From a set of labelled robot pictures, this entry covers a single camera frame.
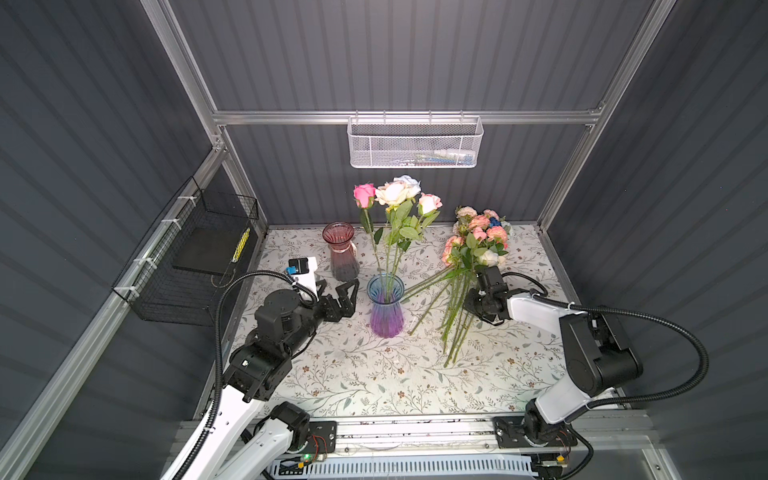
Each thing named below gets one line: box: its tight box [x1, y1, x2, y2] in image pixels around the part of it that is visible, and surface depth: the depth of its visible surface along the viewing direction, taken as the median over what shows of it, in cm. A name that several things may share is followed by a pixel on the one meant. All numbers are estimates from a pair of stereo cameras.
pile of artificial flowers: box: [402, 206, 510, 368], surface depth 104 cm
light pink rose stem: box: [395, 193, 443, 283], surface depth 72 cm
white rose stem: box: [393, 174, 422, 195], surface depth 72 cm
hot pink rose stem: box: [354, 183, 383, 277], surface depth 70 cm
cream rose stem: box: [375, 180, 419, 302], surface depth 72 cm
